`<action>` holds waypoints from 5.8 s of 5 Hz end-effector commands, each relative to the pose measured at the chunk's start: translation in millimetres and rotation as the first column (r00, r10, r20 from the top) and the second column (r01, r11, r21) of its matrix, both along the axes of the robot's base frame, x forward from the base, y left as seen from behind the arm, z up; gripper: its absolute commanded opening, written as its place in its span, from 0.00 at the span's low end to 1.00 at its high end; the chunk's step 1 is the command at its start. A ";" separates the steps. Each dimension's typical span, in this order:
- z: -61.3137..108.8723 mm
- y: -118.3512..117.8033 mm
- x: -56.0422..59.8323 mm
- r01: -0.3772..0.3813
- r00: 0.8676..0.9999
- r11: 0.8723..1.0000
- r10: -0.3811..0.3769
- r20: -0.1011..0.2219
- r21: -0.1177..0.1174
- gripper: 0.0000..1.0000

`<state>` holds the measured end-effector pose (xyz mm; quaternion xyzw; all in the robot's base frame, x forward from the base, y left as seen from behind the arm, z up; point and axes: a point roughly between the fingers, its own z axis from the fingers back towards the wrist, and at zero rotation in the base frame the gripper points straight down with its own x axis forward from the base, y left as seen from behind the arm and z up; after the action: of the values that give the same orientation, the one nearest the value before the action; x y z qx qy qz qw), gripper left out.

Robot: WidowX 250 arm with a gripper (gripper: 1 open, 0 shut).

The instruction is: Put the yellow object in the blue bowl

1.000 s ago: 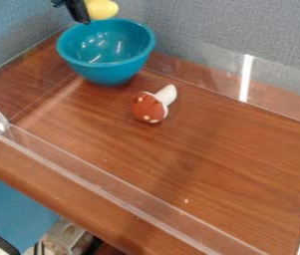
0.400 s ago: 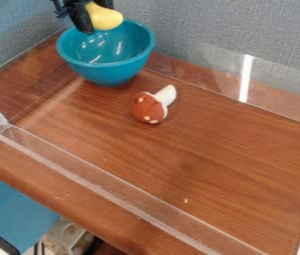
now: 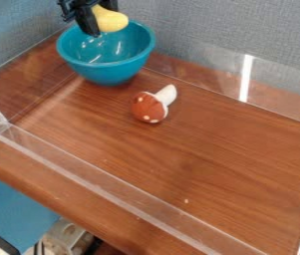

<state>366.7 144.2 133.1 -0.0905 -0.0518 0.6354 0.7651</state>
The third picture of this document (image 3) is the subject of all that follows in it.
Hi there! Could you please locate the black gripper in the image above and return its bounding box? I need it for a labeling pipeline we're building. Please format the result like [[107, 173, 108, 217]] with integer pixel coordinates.
[[57, 0, 120, 37]]

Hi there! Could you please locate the yellow toy banana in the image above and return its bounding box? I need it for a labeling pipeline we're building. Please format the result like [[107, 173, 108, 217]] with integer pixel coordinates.
[[92, 5, 129, 32]]

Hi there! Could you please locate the blue plastic bowl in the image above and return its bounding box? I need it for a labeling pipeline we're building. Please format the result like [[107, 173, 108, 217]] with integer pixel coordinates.
[[57, 20, 156, 86]]

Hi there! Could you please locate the red white toy mushroom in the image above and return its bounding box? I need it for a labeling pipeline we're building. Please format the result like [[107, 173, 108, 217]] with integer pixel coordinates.
[[132, 85, 177, 124]]

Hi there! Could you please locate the grey power strip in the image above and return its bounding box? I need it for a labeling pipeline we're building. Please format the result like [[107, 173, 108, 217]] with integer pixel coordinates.
[[33, 218, 96, 255]]

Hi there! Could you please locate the clear acrylic tray wall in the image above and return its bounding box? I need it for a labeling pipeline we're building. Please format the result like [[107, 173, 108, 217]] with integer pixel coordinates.
[[0, 34, 300, 255]]

